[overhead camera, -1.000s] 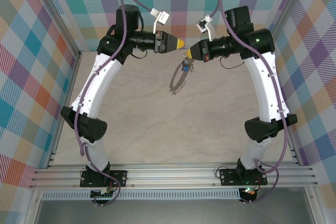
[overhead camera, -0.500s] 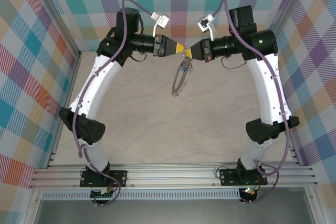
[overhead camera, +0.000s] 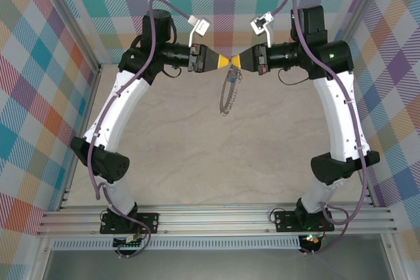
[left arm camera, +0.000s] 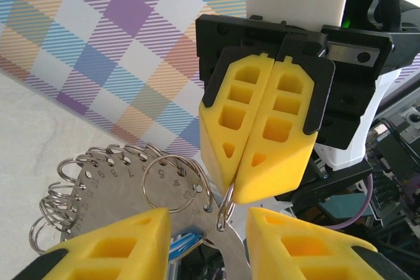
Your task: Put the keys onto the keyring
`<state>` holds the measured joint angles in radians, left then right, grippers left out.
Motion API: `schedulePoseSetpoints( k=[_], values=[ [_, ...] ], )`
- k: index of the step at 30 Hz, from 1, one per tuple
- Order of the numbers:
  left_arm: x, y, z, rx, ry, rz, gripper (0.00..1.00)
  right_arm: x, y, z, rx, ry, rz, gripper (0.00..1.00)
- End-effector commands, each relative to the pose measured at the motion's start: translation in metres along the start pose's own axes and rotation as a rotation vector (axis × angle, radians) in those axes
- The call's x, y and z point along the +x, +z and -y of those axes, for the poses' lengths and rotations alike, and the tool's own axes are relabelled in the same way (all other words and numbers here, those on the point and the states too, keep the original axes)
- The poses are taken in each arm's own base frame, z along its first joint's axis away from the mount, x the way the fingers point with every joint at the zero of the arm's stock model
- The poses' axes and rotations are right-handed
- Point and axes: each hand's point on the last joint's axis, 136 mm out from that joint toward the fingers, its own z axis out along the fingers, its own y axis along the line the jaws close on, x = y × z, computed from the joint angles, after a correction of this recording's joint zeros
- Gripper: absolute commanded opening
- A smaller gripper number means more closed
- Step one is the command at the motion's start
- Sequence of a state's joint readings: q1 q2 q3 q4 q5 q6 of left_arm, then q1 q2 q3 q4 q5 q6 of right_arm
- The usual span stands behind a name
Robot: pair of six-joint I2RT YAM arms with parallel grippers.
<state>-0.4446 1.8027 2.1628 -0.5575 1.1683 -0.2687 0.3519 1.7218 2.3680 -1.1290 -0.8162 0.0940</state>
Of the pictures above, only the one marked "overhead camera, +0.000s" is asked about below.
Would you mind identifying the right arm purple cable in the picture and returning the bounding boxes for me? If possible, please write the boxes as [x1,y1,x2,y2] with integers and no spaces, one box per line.
[271,0,367,256]

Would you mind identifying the white slotted cable duct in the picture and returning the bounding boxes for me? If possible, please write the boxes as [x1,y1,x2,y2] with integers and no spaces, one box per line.
[52,235,301,250]

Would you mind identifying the grey metal lower panel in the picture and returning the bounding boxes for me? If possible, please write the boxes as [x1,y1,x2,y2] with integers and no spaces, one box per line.
[42,249,394,280]

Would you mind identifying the right gripper thin black cable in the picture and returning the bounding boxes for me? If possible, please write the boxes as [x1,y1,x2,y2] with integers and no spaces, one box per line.
[278,67,312,86]

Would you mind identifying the small circuit board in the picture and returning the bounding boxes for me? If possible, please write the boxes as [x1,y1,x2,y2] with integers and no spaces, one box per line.
[301,232,324,247]
[113,233,145,249]

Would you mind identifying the long aluminium mounting rail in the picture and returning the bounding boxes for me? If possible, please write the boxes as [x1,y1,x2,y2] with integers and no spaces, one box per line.
[35,203,400,237]

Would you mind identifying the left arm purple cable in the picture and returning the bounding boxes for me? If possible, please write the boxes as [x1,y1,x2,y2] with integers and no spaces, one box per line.
[87,0,194,259]

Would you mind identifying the aluminium corner post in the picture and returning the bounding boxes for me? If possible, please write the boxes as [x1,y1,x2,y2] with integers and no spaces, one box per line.
[31,0,103,76]
[323,0,394,68]

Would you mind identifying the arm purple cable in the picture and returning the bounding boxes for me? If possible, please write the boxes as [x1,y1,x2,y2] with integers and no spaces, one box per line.
[271,0,367,256]
[87,0,194,259]

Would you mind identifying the aluminium side rail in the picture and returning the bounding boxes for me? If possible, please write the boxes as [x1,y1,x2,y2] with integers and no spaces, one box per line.
[57,65,104,212]
[327,62,377,208]

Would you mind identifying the metal keyring plate with rings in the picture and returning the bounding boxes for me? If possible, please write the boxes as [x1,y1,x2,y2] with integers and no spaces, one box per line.
[219,63,244,117]

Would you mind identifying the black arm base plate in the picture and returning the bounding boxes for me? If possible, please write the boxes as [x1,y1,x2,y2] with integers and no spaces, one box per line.
[274,209,335,233]
[99,211,161,235]

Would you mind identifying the aluminium frame leg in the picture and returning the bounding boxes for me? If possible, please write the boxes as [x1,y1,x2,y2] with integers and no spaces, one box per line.
[380,232,413,280]
[29,236,55,280]

